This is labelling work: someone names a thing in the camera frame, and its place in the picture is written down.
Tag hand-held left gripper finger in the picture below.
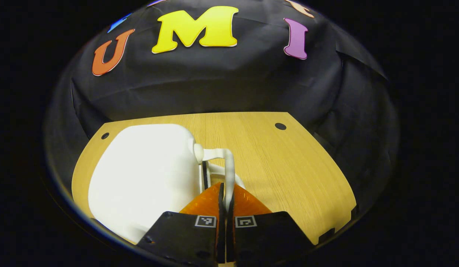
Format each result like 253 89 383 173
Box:
136 182 226 267
226 184 316 266

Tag white suitcase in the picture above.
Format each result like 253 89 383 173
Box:
87 123 247 244

